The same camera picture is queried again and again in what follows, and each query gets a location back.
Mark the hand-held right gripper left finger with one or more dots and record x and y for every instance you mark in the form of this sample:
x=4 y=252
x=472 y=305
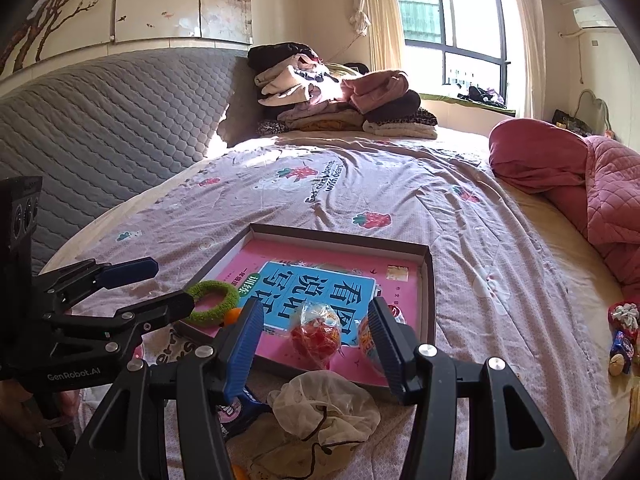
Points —
x=245 y=345

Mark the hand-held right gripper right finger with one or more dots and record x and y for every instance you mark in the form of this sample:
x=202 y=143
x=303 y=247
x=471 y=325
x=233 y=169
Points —
x=385 y=355

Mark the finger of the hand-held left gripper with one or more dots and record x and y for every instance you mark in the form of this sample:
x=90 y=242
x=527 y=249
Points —
x=130 y=271
x=165 y=307

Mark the mandarin orange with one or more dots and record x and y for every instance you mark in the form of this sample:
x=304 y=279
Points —
x=232 y=316

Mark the pink shallow cardboard box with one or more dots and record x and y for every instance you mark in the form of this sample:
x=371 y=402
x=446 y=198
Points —
x=427 y=300

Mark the dark blue cookie packet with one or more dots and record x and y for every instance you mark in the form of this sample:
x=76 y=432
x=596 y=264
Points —
x=240 y=415

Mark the clear bag of red candies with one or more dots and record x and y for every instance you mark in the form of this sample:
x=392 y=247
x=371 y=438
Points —
x=315 y=340

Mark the person's left hand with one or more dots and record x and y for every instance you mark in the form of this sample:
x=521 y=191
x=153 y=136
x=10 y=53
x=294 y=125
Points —
x=67 y=402

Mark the grey quilted headboard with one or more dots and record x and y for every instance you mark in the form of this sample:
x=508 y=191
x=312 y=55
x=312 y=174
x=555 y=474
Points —
x=100 y=125

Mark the cream bed sheet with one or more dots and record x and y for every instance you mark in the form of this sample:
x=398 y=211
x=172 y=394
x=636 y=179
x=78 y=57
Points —
x=560 y=260

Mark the cream folded garment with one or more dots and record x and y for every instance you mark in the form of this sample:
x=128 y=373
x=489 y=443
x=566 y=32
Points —
x=400 y=131

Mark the small blue toy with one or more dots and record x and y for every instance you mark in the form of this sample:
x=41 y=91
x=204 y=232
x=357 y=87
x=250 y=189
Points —
x=621 y=352

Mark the mustard folded garment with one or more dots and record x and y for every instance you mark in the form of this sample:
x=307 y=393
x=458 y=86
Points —
x=320 y=120

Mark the red pillow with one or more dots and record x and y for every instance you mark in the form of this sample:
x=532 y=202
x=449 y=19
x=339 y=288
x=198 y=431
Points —
x=535 y=170

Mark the red white plush toy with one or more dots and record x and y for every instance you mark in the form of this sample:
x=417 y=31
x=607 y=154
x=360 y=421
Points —
x=625 y=317

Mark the beige printed hoodie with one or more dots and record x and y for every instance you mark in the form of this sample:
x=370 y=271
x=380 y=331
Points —
x=285 y=82

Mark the dark maroon folded garment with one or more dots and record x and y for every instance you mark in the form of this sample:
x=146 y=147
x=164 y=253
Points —
x=395 y=107

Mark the green windowsill cushion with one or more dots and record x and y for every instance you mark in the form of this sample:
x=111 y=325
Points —
x=440 y=100

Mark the black folded garment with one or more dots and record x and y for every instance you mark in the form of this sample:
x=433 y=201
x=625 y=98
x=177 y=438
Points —
x=280 y=55

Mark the pink folded sweater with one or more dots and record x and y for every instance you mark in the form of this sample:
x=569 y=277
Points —
x=375 y=87

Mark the dark cloth heap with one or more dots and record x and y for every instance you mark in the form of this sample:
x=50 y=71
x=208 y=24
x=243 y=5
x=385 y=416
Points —
x=480 y=96

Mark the pink quilted comforter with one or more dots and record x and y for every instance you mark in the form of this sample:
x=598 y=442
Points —
x=615 y=195

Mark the white heart-shaped chair back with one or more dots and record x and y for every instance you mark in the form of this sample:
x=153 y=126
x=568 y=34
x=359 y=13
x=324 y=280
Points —
x=606 y=110

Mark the black framed window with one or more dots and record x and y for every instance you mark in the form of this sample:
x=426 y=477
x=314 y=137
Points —
x=465 y=20

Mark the sheer cream curtain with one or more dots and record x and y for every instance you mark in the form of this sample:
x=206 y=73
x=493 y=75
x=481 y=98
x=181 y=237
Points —
x=527 y=35

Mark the cream knotted curtain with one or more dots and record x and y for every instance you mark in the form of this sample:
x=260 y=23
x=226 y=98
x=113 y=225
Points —
x=375 y=0

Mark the white air conditioner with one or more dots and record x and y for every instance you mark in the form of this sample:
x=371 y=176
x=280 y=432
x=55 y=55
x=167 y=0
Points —
x=595 y=16

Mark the painted wall panel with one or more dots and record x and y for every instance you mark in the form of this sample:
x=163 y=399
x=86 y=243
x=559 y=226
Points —
x=150 y=0

